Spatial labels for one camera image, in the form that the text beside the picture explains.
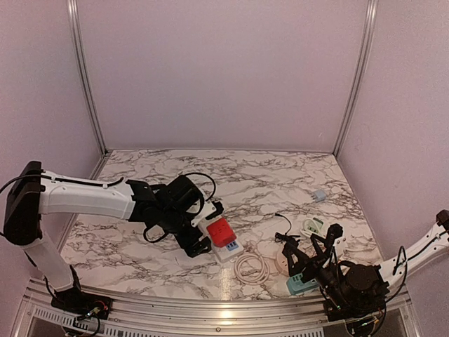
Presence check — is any light blue plug adapter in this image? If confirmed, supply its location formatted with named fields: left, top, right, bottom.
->
left=311, top=190, right=327, bottom=202

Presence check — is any red cube socket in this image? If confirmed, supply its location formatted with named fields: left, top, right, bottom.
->
left=206, top=218, right=236, bottom=248

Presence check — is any white multicolour power strip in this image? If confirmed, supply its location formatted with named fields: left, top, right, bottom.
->
left=199, top=225, right=243, bottom=263

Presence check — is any green white plug adapter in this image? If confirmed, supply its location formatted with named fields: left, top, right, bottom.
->
left=312, top=218, right=323, bottom=231

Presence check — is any black power adapter with cable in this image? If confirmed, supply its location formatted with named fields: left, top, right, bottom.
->
left=274, top=213, right=301, bottom=248

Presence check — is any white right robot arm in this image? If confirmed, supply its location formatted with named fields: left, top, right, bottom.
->
left=282, top=209, right=448, bottom=321

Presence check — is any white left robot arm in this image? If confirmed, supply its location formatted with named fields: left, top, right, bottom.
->
left=3, top=161, right=223, bottom=312

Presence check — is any pink round power socket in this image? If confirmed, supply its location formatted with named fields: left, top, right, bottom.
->
left=274, top=249, right=289, bottom=277

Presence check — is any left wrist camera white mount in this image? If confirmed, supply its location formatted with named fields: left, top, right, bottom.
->
left=187, top=201, right=224, bottom=227

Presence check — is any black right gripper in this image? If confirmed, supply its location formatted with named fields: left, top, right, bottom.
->
left=286, top=235, right=349, bottom=311

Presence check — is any left aluminium frame post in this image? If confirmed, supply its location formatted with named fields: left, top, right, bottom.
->
left=67, top=0, right=108, bottom=155

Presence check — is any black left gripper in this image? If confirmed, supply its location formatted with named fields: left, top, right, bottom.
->
left=159, top=207, right=212, bottom=258

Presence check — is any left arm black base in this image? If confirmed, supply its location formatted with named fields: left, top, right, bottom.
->
left=51, top=265, right=112, bottom=320

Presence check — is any teal power strip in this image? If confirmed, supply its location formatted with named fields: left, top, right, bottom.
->
left=286, top=274, right=319, bottom=296

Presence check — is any aluminium frame post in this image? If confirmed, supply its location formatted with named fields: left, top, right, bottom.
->
left=333, top=0, right=379, bottom=159
left=67, top=0, right=108, bottom=155

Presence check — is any aluminium front rail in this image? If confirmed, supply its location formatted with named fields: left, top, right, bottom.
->
left=20, top=277, right=413, bottom=337

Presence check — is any right aluminium frame post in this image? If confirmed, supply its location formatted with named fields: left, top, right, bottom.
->
left=333, top=0, right=379, bottom=159

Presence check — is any pink cable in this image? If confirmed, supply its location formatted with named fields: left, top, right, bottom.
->
left=234, top=254, right=274, bottom=284

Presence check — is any white power strip cable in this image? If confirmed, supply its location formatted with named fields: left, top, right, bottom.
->
left=300, top=218, right=326, bottom=238

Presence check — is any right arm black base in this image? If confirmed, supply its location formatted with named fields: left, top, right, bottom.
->
left=323, top=299, right=385, bottom=322

